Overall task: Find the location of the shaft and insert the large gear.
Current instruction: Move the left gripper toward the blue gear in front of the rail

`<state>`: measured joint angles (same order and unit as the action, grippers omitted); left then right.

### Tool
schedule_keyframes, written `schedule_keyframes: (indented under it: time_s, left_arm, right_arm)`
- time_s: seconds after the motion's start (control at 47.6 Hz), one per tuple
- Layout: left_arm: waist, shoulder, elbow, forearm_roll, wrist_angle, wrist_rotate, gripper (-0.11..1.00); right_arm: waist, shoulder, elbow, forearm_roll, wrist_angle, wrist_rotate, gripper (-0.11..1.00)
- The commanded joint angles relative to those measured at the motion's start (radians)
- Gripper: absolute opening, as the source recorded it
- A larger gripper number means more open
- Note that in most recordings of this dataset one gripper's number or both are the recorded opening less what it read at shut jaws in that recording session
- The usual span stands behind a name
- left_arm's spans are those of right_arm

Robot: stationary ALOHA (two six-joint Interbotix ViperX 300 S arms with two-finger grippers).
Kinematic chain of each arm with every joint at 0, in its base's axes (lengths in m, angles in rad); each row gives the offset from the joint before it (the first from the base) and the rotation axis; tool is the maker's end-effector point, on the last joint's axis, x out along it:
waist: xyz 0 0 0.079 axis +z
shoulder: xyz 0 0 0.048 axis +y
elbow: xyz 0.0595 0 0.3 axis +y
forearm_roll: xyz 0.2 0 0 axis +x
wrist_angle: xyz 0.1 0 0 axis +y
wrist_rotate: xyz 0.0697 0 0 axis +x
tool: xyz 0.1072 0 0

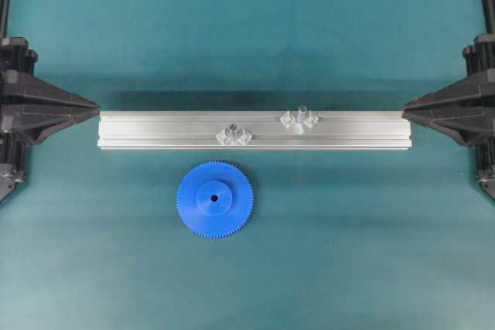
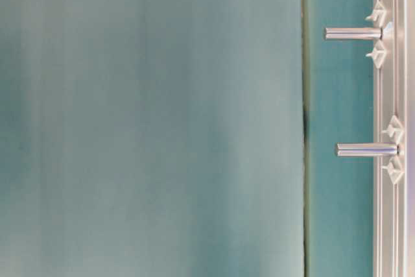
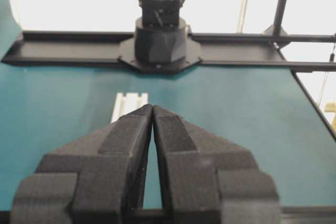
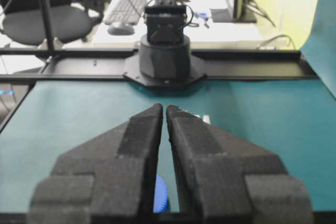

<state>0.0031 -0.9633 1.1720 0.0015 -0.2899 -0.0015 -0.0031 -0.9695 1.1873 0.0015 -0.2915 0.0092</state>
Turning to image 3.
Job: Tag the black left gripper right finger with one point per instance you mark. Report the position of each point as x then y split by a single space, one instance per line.
205 178

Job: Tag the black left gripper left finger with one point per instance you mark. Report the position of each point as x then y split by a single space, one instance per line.
91 179

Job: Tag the silver aluminium extrusion rail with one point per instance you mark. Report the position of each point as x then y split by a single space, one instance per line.
126 103

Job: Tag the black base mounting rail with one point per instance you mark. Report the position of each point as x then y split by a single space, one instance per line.
45 48

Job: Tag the black frame post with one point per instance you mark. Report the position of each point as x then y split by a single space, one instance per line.
281 5

